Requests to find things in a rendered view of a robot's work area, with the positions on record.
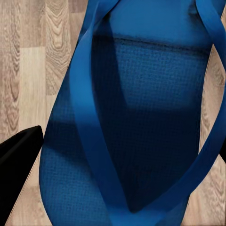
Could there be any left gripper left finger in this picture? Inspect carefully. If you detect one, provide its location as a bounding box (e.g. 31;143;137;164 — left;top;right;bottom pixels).
0;125;44;226

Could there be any sandal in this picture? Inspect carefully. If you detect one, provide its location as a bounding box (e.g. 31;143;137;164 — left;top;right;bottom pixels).
39;0;226;226

